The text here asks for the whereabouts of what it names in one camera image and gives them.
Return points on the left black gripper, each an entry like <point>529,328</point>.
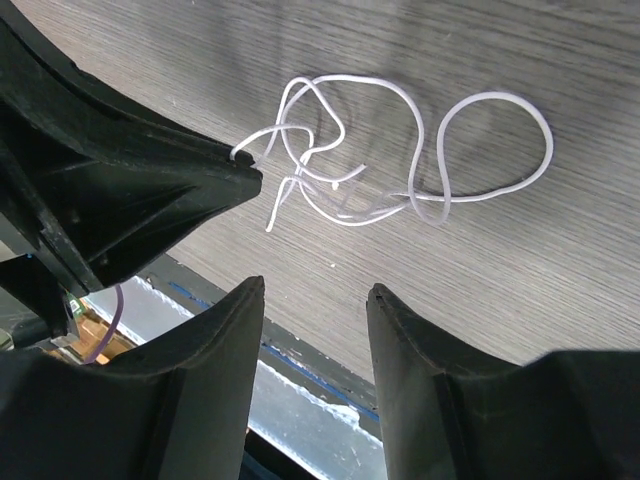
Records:
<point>38,281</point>

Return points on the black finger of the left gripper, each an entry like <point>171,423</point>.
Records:
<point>101,185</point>

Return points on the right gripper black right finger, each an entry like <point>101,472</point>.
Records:
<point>448,410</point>

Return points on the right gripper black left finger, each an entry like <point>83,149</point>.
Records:
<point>175,407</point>

